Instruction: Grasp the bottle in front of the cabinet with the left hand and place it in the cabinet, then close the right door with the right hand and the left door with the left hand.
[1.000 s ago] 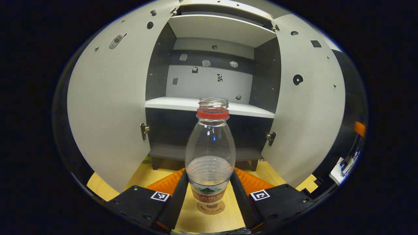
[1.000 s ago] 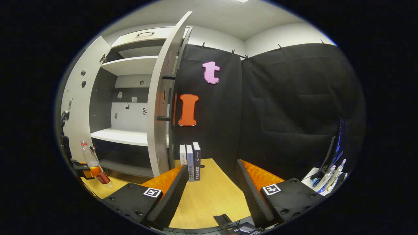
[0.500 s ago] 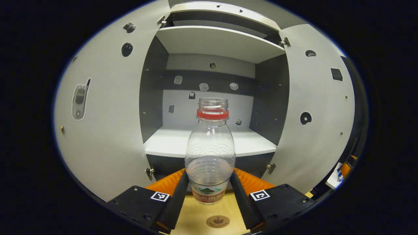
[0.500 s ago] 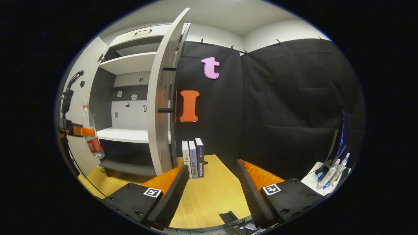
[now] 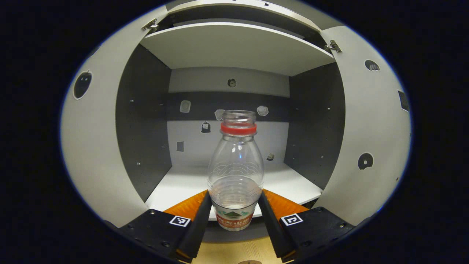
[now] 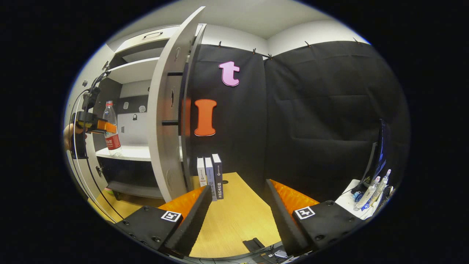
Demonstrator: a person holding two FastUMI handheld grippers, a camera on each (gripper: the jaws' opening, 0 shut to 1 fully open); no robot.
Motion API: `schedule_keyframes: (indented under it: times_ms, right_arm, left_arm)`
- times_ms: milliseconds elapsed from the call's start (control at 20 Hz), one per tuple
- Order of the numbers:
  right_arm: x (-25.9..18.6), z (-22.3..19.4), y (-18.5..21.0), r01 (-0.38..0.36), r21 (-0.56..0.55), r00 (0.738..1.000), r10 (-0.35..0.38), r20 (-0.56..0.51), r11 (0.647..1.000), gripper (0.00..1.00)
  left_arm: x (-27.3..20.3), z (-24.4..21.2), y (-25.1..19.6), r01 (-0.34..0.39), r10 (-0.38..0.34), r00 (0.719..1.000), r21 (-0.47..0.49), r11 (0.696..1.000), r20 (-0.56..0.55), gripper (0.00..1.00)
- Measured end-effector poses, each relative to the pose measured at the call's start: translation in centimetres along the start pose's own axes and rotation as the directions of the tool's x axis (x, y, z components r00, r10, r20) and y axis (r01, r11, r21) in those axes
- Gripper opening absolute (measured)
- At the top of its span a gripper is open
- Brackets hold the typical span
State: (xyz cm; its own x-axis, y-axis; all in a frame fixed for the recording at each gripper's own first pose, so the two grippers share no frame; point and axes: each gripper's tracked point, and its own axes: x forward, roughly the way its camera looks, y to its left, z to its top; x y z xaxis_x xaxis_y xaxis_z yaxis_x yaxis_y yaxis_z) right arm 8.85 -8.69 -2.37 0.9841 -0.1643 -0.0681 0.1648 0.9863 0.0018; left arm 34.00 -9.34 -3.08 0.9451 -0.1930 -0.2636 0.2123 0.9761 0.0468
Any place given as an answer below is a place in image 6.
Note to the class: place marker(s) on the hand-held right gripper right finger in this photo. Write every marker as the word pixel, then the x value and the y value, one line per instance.
pixel 284 223

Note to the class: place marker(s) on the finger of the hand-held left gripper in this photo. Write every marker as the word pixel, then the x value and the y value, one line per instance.
pixel 107 127

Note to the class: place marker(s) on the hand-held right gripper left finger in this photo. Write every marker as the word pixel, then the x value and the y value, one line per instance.
pixel 194 223

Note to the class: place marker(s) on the clear water bottle red label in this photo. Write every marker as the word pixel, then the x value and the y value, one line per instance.
pixel 113 143

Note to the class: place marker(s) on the small white device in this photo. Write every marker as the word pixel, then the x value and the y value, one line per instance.
pixel 281 254

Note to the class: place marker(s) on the black flat holder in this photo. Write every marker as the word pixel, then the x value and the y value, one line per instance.
pixel 253 244

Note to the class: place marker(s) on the white cabinet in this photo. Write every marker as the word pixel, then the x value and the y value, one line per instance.
pixel 135 90

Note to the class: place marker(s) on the grey blue book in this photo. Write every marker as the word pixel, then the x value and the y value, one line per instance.
pixel 210 176

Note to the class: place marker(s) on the white book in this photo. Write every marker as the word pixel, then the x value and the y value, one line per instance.
pixel 201 172

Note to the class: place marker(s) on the dark navy book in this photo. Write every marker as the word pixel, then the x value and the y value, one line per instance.
pixel 218 176

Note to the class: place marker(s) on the white side table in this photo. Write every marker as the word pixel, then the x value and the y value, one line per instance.
pixel 346 201

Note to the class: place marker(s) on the clear spray bottle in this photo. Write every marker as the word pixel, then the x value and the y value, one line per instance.
pixel 381 185

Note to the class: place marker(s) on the black computer monitor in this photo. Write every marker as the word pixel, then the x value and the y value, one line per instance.
pixel 377 157

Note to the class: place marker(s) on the black backdrop cloth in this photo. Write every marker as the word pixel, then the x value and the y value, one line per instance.
pixel 311 110

